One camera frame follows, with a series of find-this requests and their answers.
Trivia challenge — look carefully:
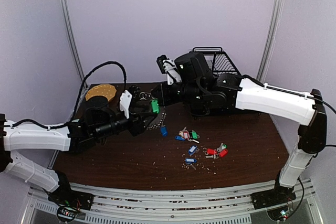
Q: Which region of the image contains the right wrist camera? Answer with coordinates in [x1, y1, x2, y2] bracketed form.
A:
[156, 55, 182, 86]

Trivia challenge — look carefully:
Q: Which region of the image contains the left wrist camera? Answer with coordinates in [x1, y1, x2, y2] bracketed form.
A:
[118, 85, 140, 119]

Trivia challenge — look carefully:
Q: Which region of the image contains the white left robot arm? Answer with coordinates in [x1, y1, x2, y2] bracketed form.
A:
[1, 95, 158, 205]

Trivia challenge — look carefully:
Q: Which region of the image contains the mixed colour key tag bunch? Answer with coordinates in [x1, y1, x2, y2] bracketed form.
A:
[174, 127, 200, 144]

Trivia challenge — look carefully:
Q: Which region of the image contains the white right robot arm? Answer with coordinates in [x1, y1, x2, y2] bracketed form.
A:
[151, 51, 327, 204]

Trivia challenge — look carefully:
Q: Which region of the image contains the aluminium frame post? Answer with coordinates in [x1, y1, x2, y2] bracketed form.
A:
[257, 0, 284, 82]
[59, 0, 85, 81]

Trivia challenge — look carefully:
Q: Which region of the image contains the aluminium front rail base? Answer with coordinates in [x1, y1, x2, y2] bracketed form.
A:
[18, 179, 325, 223]

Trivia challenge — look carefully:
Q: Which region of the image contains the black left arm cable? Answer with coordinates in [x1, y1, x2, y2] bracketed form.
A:
[5, 60, 127, 130]

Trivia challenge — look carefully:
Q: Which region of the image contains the green key tag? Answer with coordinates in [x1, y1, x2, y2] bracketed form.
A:
[151, 99, 160, 114]

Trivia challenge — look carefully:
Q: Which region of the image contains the yellow dotted plate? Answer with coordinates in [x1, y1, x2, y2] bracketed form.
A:
[85, 84, 117, 102]

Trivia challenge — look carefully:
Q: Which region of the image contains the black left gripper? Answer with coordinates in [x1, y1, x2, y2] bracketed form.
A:
[93, 103, 157, 140]

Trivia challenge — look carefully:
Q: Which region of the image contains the right aluminium frame post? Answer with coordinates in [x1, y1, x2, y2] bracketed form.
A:
[257, 0, 284, 82]

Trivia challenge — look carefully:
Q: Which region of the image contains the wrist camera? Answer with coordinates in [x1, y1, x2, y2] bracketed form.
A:
[156, 55, 182, 86]
[118, 85, 140, 119]

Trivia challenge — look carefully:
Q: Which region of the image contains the red key tag bunch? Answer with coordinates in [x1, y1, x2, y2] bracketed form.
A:
[202, 143, 228, 159]

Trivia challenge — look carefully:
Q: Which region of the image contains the metal disc with key rings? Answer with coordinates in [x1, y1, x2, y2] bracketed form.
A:
[139, 92, 166, 131]

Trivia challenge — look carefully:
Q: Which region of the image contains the left aluminium frame post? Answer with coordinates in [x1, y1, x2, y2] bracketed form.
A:
[59, 0, 85, 81]

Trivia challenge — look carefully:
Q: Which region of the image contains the blue key tag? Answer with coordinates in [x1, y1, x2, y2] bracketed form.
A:
[188, 145, 199, 156]
[184, 158, 197, 170]
[160, 126, 168, 137]

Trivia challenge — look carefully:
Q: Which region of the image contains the black wire dish rack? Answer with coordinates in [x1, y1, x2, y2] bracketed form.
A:
[188, 47, 263, 117]

